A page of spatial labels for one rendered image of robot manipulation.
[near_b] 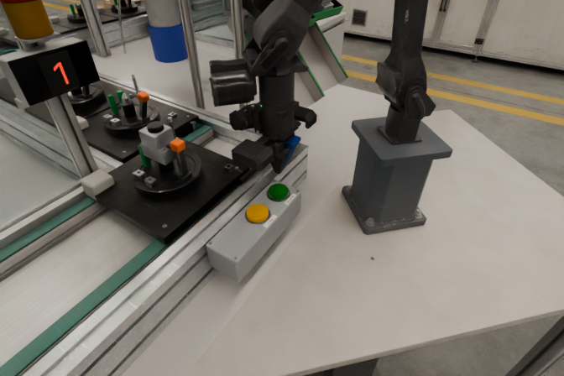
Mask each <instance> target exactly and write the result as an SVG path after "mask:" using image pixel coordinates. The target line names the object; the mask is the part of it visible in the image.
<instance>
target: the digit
mask: <svg viewBox="0 0 564 376"><path fill-rule="evenodd" d="M36 60H37V61H38V63H39V67H40V69H41V70H42V72H43V75H44V78H45V79H46V81H47V84H48V86H49V88H50V91H51V93H52V95H54V94H56V93H59V92H61V91H65V90H68V89H70V88H72V87H75V86H79V85H80V82H79V80H78V77H77V74H76V71H75V69H74V66H73V64H72V62H71V58H70V56H69V54H68V51H67V50H63V51H60V52H57V53H54V54H51V55H46V56H42V57H39V58H36Z"/></svg>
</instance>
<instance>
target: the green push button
mask: <svg viewBox="0 0 564 376"><path fill-rule="evenodd" d="M288 194H289V189H288V187H287V186H286V185H283V184H274V185H271V186H270V188H269V196H270V197H271V198H272V199H274V200H283V199H285V198H286V197H287V196H288Z"/></svg>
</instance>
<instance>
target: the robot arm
mask: <svg viewBox="0 0 564 376"><path fill-rule="evenodd" d="M320 1H321V0H274V1H273V2H272V3H271V4H270V5H269V6H268V7H267V8H266V9H265V10H264V11H263V12H262V13H261V15H260V16H259V17H258V18H257V20H256V21H255V24H254V26H253V37H252V38H251V39H250V41H249V42H248V44H247V46H246V48H245V49H244V51H243V52H242V56H243V59H239V60H210V62H209V65H210V74H211V77H210V79H209V81H210V83H211V95H212V98H213V104H214V107H220V106H227V105H234V104H241V103H248V102H251V101H254V96H256V95H257V84H256V76H258V90H259V102H258V103H253V104H248V105H247V106H245V107H243V108H241V109H239V110H238V111H237V110H235V111H233V112H231V113H230V114H229V121H230V124H231V126H232V129H234V130H241V131H243V130H244V129H249V128H254V130H255V133H262V134H263V136H262V137H261V138H259V139H258V140H256V141H252V140H249V139H245V140H244V141H243V142H241V143H240V144H239V145H238V146H236V147H235V148H234V149H232V160H234V161H236V162H238V163H240V164H243V165H246V166H248V167H250V168H253V169H255V170H258V171H261V170H263V169H264V168H265V167H266V166H267V165H269V164H271V165H272V167H273V169H274V172H275V173H277V174H280V173H281V172H282V170H283V169H284V167H285V165H286V163H287V162H288V160H289V158H290V156H291V155H292V153H293V152H294V150H295V148H296V146H297V144H298V143H299V142H300V141H301V137H299V136H296V135H295V130H297V129H298V128H299V126H300V125H301V123H300V121H302V122H304V123H305V127H306V128H307V129H309V128H310V127H311V126H312V125H313V124H315V123H316V118H317V115H316V113H315V112H314V111H313V110H312V109H309V108H306V107H301V106H299V102H297V101H295V72H303V71H308V66H307V65H306V64H305V63H304V62H303V61H302V60H301V59H300V57H299V56H298V55H297V54H296V53H297V51H298V49H299V48H300V45H301V43H302V41H303V39H304V38H305V36H306V33H307V31H308V28H309V25H310V21H311V16H312V14H313V13H314V10H315V8H316V6H317V4H319V2H320ZM427 6H428V0H394V19H393V29H392V39H391V50H390V53H389V55H388V57H387V59H386V60H385V61H383V62H378V64H377V70H378V74H377V78H376V81H375V82H376V83H377V84H378V85H379V90H380V91H381V92H382V93H383V94H384V99H385V100H387V101H389V102H390V105H389V110H388V115H387V119H386V123H385V125H384V126H379V127H378V130H379V131H380V132H381V133H382V134H383V135H384V136H385V137H386V139H387V140H388V141H389V142H390V143H391V144H392V145H396V144H409V143H416V142H421V141H422V139H423V138H422V137H421V136H420V135H419V134H418V133H417V132H418V129H419V126H420V120H421V119H423V118H424V117H428V116H430V115H431V114H432V112H433V111H434V109H435V107H436V104H435V103H434V102H433V101H432V100H431V99H430V97H429V96H428V95H427V94H426V91H427V73H426V68H425V65H424V62H423V59H422V57H421V48H422V42H423V36H424V30H425V24H426V13H427ZM259 54H260V55H259Z"/></svg>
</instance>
